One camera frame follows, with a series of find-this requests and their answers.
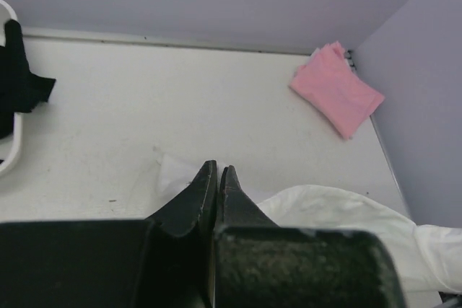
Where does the aluminium right side rail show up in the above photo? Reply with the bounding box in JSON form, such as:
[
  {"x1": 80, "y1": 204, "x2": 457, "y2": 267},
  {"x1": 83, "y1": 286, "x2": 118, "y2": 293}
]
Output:
[{"x1": 370, "y1": 115, "x2": 412, "y2": 219}]

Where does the pink folded t shirt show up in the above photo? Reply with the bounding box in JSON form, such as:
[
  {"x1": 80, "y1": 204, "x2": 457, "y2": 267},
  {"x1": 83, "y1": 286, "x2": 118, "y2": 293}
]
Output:
[{"x1": 289, "y1": 41, "x2": 385, "y2": 140}]

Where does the white plastic bin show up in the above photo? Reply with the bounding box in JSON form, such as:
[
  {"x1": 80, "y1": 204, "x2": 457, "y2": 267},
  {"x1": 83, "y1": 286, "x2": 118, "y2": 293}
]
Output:
[{"x1": 1, "y1": 0, "x2": 24, "y2": 177}]

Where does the black t shirt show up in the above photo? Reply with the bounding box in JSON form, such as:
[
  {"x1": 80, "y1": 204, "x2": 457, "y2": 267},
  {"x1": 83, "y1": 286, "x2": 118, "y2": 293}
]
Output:
[{"x1": 1, "y1": 19, "x2": 56, "y2": 138}]

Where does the white t shirt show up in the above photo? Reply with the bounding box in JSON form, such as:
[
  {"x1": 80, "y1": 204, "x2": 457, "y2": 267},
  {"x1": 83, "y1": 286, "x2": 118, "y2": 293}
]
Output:
[{"x1": 157, "y1": 154, "x2": 461, "y2": 296}]

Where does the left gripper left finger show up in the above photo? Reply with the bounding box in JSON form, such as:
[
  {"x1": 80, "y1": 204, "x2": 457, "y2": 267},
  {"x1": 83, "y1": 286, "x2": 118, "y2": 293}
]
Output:
[{"x1": 1, "y1": 160, "x2": 217, "y2": 307}]

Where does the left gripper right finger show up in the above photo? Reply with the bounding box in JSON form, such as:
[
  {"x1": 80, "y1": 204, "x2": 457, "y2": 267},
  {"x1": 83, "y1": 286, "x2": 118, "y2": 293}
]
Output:
[{"x1": 214, "y1": 166, "x2": 406, "y2": 307}]

